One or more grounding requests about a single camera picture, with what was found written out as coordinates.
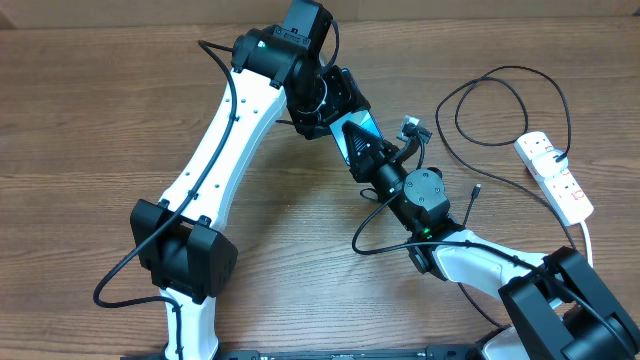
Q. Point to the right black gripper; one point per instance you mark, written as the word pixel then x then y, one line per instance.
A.
pixel 363 163

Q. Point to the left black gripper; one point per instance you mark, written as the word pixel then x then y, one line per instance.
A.
pixel 347 99

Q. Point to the Samsung Galaxy smartphone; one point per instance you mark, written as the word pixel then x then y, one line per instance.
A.
pixel 363 118

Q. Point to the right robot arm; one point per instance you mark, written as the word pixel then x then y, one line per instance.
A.
pixel 558 305

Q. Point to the white charger plug adapter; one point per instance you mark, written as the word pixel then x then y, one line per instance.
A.
pixel 549 164

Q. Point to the white power strip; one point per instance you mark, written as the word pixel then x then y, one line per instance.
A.
pixel 562 191

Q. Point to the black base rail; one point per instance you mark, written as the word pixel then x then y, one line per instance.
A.
pixel 430 352

